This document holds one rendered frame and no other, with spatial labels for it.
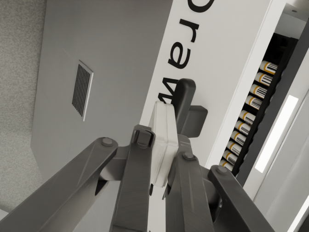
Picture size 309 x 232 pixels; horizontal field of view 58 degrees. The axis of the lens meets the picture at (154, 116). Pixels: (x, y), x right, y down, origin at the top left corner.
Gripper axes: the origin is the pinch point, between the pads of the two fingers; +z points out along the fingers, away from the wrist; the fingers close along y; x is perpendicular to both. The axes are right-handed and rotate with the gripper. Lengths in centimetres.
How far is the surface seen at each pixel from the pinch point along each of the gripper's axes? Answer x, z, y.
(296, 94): 4.3, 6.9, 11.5
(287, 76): 5.4, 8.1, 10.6
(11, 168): -70, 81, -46
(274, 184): -4.2, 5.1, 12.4
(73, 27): -3, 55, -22
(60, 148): -36, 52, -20
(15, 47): -18, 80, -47
